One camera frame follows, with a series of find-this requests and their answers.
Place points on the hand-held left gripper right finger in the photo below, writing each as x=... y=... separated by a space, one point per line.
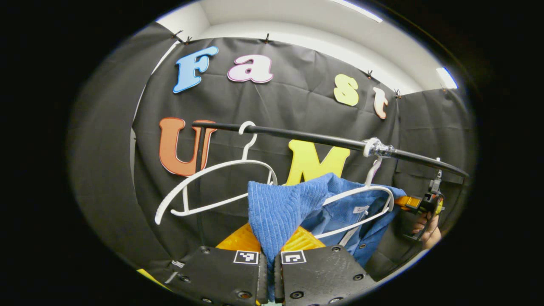
x=318 y=272

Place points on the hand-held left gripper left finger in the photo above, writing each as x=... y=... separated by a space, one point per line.
x=221 y=276

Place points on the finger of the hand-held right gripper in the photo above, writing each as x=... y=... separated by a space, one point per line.
x=410 y=203

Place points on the blue shirt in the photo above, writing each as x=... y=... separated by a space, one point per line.
x=276 y=208

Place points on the white plastic hanger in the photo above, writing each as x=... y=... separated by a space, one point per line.
x=373 y=172
x=244 y=160

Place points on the black clothes rack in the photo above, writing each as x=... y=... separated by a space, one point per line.
x=306 y=137

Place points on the black backdrop cloth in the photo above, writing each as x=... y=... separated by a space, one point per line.
x=263 y=106

